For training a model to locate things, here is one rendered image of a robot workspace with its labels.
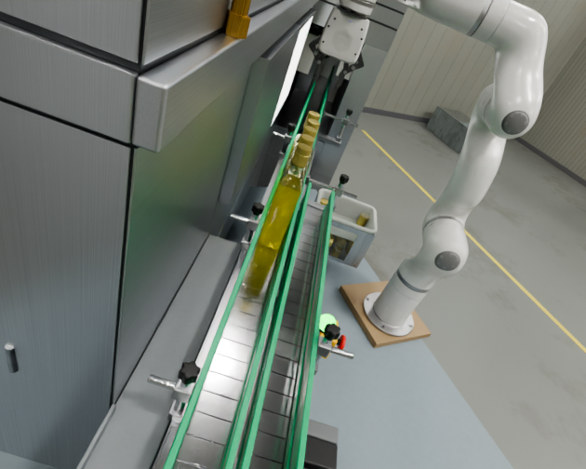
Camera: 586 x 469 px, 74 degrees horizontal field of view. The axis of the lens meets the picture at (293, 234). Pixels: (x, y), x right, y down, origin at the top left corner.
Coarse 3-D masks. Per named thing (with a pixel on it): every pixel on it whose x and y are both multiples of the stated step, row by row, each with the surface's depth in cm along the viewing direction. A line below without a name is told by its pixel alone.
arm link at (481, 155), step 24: (480, 96) 99; (480, 120) 99; (480, 144) 99; (504, 144) 101; (456, 168) 104; (480, 168) 98; (456, 192) 104; (480, 192) 102; (432, 216) 118; (456, 216) 115
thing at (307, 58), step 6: (312, 30) 190; (312, 36) 184; (306, 42) 186; (306, 48) 188; (306, 54) 189; (312, 54) 189; (300, 60) 191; (306, 60) 191; (312, 60) 190; (300, 66) 192; (306, 66) 192; (342, 66) 188; (306, 72) 194; (336, 72) 190; (348, 78) 191
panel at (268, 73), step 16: (304, 16) 125; (288, 32) 98; (272, 48) 79; (288, 48) 99; (256, 64) 73; (272, 64) 78; (288, 64) 115; (256, 80) 75; (272, 80) 88; (256, 96) 77; (272, 96) 100; (240, 112) 79; (256, 112) 80; (272, 112) 116; (240, 128) 81; (256, 128) 90; (240, 144) 83; (256, 144) 104; (240, 160) 85; (224, 176) 88; (240, 176) 93; (224, 192) 90
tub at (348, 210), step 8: (320, 192) 140; (328, 192) 143; (320, 200) 136; (344, 200) 144; (352, 200) 144; (336, 208) 146; (344, 208) 146; (352, 208) 145; (360, 208) 145; (368, 208) 144; (336, 216) 145; (344, 216) 147; (352, 216) 147; (376, 216) 140; (352, 224) 130; (368, 224) 141; (376, 224) 135; (368, 232) 131
